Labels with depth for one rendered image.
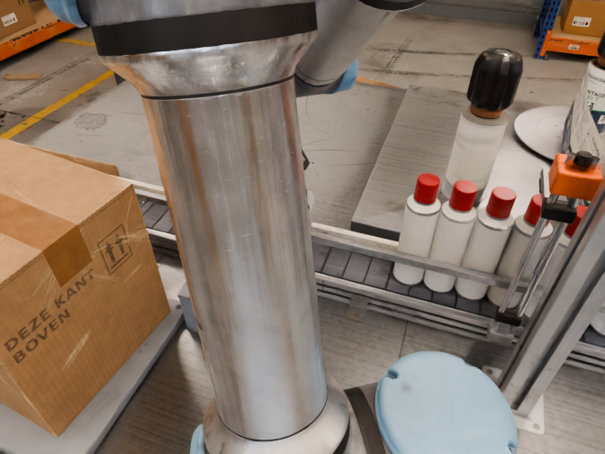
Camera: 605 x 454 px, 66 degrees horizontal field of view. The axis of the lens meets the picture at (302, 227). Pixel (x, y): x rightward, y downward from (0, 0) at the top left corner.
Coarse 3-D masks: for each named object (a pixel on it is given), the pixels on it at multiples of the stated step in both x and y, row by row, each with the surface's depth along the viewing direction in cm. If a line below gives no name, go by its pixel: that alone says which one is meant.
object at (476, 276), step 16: (144, 192) 85; (320, 240) 76; (336, 240) 75; (384, 256) 73; (400, 256) 72; (416, 256) 72; (448, 272) 71; (464, 272) 70; (480, 272) 70; (544, 288) 68
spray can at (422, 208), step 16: (432, 176) 68; (416, 192) 68; (432, 192) 67; (416, 208) 68; (432, 208) 68; (416, 224) 70; (432, 224) 70; (400, 240) 75; (416, 240) 72; (400, 272) 78; (416, 272) 76
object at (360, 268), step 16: (144, 208) 94; (160, 208) 94; (160, 224) 91; (320, 256) 84; (336, 256) 84; (352, 256) 84; (368, 256) 84; (320, 272) 81; (336, 272) 81; (352, 272) 81; (368, 272) 81; (384, 272) 81; (384, 288) 78; (400, 288) 78; (416, 288) 78; (448, 304) 76; (464, 304) 76; (480, 304) 76; (592, 336) 71
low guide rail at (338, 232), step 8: (136, 184) 95; (144, 184) 95; (152, 192) 94; (160, 192) 93; (312, 224) 85; (320, 224) 85; (328, 232) 85; (336, 232) 84; (344, 232) 84; (352, 232) 84; (352, 240) 84; (360, 240) 83; (368, 240) 82; (376, 240) 82; (384, 240) 82; (384, 248) 82; (392, 248) 82
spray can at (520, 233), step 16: (528, 208) 64; (528, 224) 65; (512, 240) 67; (528, 240) 65; (544, 240) 65; (512, 256) 68; (496, 272) 73; (512, 272) 70; (528, 272) 69; (496, 288) 74; (496, 304) 75; (512, 304) 74
